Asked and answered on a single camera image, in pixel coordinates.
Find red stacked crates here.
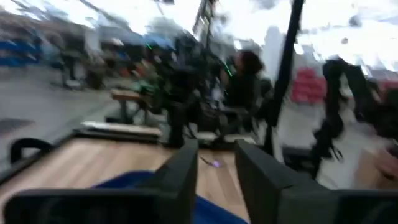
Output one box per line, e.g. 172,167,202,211
290,67,328,105

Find black frame clamp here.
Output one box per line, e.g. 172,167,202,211
9,138,55,166

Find wooden background table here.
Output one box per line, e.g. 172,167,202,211
109,88,154,125

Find black aluminium table frame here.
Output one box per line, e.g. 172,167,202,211
0,0,307,187

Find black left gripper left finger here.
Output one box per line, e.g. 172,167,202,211
136,139,200,224

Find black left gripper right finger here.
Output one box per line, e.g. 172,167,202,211
234,139,340,224

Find person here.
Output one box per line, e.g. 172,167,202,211
222,49,269,125

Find light blue plastic spoon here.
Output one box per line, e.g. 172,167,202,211
200,156,223,169

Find blue plastic tray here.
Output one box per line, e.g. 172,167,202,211
92,170,249,224

